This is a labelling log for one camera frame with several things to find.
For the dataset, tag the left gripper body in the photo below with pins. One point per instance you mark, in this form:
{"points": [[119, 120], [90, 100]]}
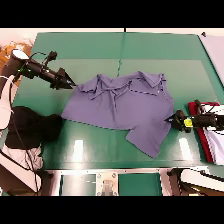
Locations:
{"points": [[58, 79]]}

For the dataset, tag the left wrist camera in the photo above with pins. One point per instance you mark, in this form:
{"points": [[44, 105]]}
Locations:
{"points": [[52, 56]]}

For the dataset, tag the pale pink garment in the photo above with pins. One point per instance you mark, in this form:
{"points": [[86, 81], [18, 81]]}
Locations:
{"points": [[20, 158]]}

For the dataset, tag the black garment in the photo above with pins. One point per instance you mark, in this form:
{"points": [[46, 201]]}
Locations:
{"points": [[29, 126]]}

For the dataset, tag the purple polo shirt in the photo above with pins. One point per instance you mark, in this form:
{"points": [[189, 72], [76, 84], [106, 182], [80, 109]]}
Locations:
{"points": [[126, 106]]}

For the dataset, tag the white garment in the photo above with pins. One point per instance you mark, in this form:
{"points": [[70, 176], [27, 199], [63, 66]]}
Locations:
{"points": [[216, 144]]}

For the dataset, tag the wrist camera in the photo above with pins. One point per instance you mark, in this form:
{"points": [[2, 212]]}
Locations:
{"points": [[52, 56], [199, 106]]}

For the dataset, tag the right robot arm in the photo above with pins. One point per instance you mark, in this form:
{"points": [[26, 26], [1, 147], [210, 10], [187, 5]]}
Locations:
{"points": [[208, 120]]}

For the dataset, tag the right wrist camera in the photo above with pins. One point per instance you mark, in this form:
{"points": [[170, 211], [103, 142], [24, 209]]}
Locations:
{"points": [[199, 106]]}

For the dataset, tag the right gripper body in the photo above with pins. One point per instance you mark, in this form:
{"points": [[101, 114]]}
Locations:
{"points": [[181, 120]]}

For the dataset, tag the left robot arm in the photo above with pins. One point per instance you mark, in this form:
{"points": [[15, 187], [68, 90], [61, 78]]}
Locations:
{"points": [[36, 68]]}

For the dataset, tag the silver frame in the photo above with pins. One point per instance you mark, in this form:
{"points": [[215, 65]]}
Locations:
{"points": [[106, 182]]}

